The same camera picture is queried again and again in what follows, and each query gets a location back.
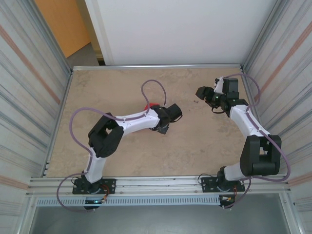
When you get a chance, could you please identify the red cloth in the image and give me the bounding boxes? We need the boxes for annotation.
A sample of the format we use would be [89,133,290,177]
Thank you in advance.
[143,102,160,112]

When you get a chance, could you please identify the orange wooden door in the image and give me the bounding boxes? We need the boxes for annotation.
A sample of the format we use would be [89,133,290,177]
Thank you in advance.
[34,0,91,59]

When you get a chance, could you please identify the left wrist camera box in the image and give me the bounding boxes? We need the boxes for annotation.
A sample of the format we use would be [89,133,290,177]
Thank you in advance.
[167,103,183,123]

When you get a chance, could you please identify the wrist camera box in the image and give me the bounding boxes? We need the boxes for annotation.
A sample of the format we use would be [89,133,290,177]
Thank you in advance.
[213,76,240,100]
[167,103,183,123]

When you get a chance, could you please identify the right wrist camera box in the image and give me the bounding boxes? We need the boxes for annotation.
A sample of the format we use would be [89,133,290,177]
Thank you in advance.
[213,76,240,100]

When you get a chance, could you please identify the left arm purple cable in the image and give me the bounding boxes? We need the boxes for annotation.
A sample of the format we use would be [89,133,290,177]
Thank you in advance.
[56,79,169,213]

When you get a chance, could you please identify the aluminium table side rail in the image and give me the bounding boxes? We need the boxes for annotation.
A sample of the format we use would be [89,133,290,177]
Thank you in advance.
[43,69,74,176]
[240,68,276,174]

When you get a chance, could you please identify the long aluminium table frame rail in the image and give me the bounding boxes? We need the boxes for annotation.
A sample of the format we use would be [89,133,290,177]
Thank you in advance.
[72,64,244,71]

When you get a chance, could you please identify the aluminium mounting rail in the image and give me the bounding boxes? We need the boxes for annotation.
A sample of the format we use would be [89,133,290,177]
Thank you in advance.
[28,174,292,196]

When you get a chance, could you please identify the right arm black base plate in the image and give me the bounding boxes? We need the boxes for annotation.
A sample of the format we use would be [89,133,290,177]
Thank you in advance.
[201,176,245,193]

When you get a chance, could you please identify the slotted grey cable duct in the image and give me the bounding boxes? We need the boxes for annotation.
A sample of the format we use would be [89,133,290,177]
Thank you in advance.
[36,196,221,207]

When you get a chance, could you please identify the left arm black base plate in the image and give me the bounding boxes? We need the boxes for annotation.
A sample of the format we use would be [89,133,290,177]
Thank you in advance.
[72,178,117,195]

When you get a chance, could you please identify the white door frame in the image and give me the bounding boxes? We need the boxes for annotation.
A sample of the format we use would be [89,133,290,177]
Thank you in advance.
[84,0,115,66]

